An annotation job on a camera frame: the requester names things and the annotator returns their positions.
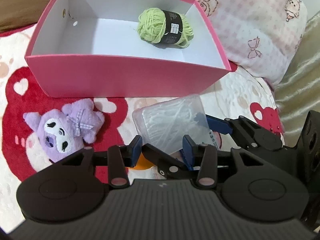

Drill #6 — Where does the purple plush toy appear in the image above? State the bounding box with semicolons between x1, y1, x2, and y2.
23;99;105;163

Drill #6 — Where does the brown pillow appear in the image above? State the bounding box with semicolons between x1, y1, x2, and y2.
1;0;50;33

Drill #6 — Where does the orange makeup sponge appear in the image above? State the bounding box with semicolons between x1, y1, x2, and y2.
126;153;153;170

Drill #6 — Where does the beige headboard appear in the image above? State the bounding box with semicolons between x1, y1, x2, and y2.
275;13;319;146

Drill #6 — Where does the pink checked pillow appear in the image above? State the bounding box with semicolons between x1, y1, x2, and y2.
196;0;308;86

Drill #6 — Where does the bear print blanket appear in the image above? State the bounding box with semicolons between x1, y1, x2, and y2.
1;27;283;232

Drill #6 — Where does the clear plastic floss pick box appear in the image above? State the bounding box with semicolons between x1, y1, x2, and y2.
132;94;221;155

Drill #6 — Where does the pink cardboard box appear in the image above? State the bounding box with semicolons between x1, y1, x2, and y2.
25;0;231;98

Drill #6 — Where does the green yarn ball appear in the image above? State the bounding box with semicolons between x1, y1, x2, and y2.
137;8;194;48

